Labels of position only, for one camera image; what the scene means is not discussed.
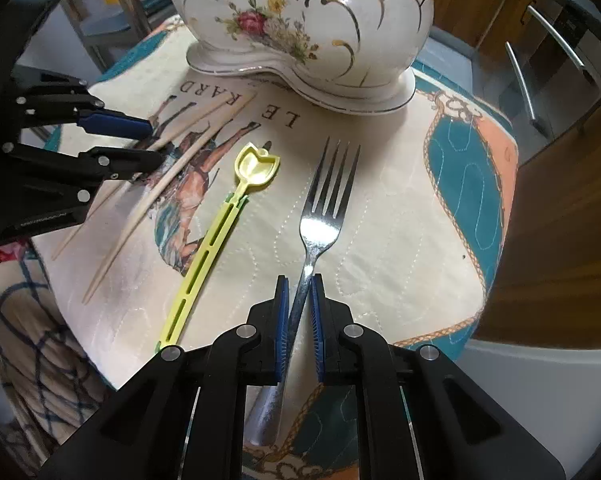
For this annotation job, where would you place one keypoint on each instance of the white ceramic drip tray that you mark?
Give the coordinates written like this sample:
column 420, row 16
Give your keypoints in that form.
column 305, row 92

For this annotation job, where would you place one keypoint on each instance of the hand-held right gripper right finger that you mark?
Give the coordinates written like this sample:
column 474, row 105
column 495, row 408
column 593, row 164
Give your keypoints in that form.
column 318, row 330

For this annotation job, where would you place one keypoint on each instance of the white floral ceramic utensil holder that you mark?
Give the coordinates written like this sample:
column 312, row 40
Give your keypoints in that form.
column 340, row 25

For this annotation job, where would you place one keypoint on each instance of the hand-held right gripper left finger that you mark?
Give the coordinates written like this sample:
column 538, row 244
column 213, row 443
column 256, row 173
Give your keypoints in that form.
column 280, row 330

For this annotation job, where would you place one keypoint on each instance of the built-in oven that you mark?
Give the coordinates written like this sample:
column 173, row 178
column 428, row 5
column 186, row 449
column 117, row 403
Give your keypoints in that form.
column 555, row 50

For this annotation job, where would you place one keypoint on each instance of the wooden base cabinet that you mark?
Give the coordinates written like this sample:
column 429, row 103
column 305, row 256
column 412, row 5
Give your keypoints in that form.
column 555, row 210

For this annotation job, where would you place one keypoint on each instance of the metal fork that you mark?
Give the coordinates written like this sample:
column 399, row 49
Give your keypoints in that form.
column 320, row 230

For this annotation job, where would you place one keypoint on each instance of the plaid cloth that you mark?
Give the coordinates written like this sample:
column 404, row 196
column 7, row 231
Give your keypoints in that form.
column 25, row 350

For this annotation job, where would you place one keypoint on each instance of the wooden chopstick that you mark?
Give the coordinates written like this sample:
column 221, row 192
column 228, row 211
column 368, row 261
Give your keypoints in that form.
column 68, row 242
column 220, row 117
column 130, row 232

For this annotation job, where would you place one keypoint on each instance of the yellow plastic spoon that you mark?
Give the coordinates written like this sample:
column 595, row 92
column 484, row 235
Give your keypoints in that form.
column 255, row 165

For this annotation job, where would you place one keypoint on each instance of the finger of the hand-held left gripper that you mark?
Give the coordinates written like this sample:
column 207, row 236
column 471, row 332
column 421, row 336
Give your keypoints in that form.
column 115, row 124
column 130, row 162

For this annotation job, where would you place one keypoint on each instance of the metal shelf rack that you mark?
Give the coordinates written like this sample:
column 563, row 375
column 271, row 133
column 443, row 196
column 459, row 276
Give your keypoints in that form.
column 105, row 25

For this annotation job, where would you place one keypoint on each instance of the printed quilted cloth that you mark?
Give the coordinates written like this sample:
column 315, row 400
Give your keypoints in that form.
column 380, row 240

